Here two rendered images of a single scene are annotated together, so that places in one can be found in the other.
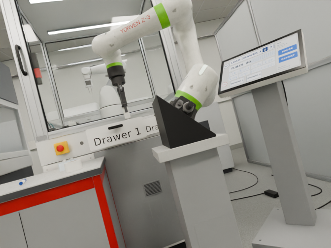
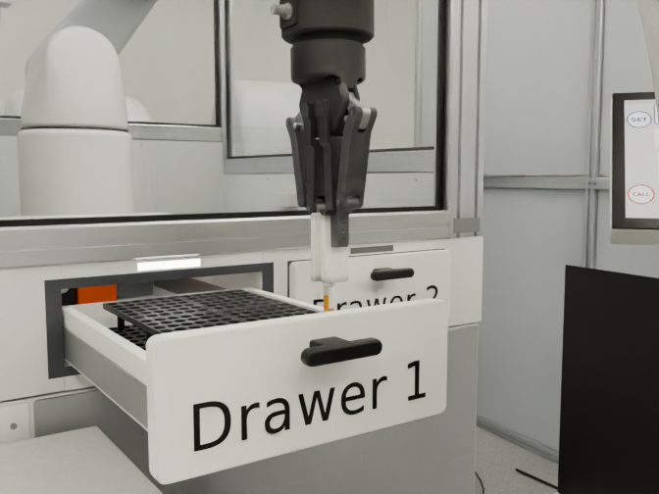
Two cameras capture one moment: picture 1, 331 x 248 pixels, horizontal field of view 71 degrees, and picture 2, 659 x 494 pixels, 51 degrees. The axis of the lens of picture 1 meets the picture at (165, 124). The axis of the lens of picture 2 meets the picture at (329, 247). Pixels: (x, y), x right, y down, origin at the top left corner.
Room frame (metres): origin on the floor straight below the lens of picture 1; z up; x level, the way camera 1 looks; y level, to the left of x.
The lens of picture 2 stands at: (0.64, 0.45, 1.05)
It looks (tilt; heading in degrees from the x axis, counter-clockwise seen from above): 6 degrees down; 339
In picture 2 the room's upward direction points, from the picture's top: straight up
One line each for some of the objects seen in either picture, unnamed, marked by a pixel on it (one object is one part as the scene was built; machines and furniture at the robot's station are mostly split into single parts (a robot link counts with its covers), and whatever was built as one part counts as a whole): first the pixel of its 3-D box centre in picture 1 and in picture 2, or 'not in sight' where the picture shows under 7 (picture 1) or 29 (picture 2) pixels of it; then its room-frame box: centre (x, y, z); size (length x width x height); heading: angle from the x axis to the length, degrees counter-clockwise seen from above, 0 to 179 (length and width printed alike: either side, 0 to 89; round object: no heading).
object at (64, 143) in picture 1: (61, 148); not in sight; (1.40, 0.64, 0.88); 0.07 x 0.05 x 0.07; 104
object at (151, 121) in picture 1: (161, 122); (376, 292); (1.56, 0.02, 0.87); 0.29 x 0.02 x 0.11; 104
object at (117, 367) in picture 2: not in sight; (212, 341); (1.38, 0.30, 0.86); 0.40 x 0.26 x 0.06; 14
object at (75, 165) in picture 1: (73, 166); not in sight; (1.00, 0.43, 0.78); 0.07 x 0.07 x 0.04
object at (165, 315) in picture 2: not in sight; (215, 339); (1.37, 0.30, 0.87); 0.22 x 0.18 x 0.06; 14
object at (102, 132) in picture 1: (116, 133); (316, 378); (1.18, 0.25, 0.87); 0.29 x 0.02 x 0.11; 104
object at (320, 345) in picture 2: (115, 127); (333, 348); (1.15, 0.25, 0.91); 0.07 x 0.04 x 0.01; 104
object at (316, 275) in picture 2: not in sight; (325, 246); (1.30, 0.20, 0.97); 0.03 x 0.01 x 0.07; 103
